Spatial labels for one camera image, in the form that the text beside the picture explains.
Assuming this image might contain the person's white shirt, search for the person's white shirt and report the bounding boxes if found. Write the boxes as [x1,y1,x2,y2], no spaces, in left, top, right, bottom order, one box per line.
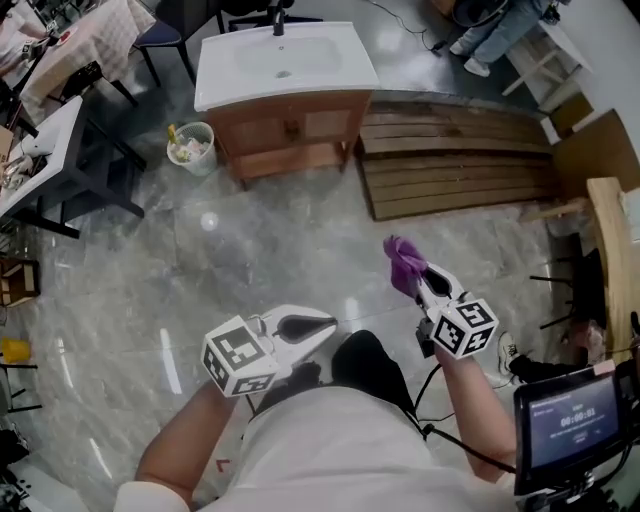
[113,384,517,512]

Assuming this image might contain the person's right forearm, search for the person's right forearm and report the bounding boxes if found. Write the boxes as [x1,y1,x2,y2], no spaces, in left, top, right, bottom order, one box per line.
[433,349,519,482]

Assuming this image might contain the black floor cable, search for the black floor cable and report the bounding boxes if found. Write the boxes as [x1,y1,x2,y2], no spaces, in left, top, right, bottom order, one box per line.
[371,0,452,52]

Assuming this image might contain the person's left forearm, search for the person's left forearm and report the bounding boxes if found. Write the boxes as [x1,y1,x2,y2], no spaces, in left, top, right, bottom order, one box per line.
[135,378,252,504]

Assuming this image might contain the wooden sink cabinet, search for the wooden sink cabinet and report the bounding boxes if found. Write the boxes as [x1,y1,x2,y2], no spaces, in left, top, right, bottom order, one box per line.
[205,89,374,190]

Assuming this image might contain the black metal chair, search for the black metal chair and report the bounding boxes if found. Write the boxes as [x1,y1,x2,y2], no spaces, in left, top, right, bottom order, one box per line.
[528,231,609,331]

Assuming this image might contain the table with checkered cloth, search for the table with checkered cloth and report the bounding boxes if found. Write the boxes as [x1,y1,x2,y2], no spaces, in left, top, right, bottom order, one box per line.
[18,0,157,127]

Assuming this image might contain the black monitor screen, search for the black monitor screen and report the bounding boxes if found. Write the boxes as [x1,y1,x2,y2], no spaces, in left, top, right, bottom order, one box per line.
[512,366,632,497]

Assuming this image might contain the yellow cup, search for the yellow cup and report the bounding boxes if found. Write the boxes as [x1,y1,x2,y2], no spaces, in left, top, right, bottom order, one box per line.
[0,336,34,363]

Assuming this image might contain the purple cloth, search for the purple cloth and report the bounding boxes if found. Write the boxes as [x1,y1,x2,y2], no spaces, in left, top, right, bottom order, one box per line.
[382,234,430,302]

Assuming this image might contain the white sink basin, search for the white sink basin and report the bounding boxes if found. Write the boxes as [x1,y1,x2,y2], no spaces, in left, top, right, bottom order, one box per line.
[193,20,382,113]

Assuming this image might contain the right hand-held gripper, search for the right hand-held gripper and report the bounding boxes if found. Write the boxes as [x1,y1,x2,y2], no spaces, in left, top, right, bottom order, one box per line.
[411,263,501,362]

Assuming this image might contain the wooden plank pallet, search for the wooden plank pallet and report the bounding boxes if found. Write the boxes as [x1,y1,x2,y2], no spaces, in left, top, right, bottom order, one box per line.
[353,99,567,222]

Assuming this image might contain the white sneaker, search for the white sneaker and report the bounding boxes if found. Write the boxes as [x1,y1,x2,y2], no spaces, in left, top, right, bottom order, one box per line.
[496,330,522,377]

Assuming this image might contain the brown cardboard sheet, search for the brown cardboard sheet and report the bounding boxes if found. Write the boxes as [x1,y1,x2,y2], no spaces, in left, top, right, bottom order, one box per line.
[548,106,640,202]

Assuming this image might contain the small wooden crate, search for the small wooden crate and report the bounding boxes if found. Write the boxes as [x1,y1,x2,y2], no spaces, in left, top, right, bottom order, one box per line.
[0,256,42,308]

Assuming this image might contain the white table with black frame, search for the white table with black frame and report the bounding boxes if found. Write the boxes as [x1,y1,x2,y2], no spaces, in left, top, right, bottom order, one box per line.
[0,94,147,240]

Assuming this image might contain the white mesh waste basket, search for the white mesh waste basket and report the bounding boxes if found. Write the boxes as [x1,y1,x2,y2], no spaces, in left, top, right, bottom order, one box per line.
[166,121,219,178]

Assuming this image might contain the person's black trousers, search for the person's black trousers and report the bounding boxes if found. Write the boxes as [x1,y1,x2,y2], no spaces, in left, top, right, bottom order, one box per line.
[253,329,417,417]

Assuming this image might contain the dark blue chair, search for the dark blue chair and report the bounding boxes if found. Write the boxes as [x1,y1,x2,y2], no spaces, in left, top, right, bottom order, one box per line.
[131,0,197,89]

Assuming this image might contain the white shelf frame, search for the white shelf frame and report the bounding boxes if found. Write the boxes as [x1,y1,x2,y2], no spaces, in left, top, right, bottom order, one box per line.
[501,19,597,117]

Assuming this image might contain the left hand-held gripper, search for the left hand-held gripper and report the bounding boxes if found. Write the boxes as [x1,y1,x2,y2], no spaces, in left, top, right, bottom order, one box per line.
[201,304,339,399]

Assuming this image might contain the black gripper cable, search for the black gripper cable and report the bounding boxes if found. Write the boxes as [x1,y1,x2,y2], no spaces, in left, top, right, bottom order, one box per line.
[413,363,517,475]

